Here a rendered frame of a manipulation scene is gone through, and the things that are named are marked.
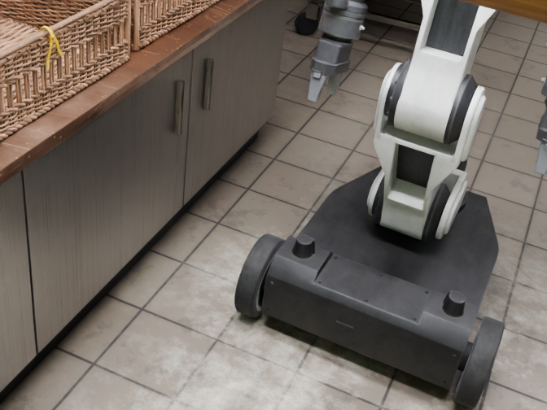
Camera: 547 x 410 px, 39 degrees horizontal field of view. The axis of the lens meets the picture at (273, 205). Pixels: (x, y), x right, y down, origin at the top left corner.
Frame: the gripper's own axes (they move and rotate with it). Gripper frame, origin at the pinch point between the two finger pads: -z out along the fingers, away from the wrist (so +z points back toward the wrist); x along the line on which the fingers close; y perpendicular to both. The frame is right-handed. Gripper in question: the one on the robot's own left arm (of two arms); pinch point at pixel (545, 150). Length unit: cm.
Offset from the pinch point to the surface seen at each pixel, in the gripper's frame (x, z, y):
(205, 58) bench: -11, -3, -80
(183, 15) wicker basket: -7, 6, -85
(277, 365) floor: 18, -59, -41
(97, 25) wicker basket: 29, 10, -85
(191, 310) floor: 11, -58, -66
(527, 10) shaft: 117, 43, -8
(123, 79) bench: 25, -1, -81
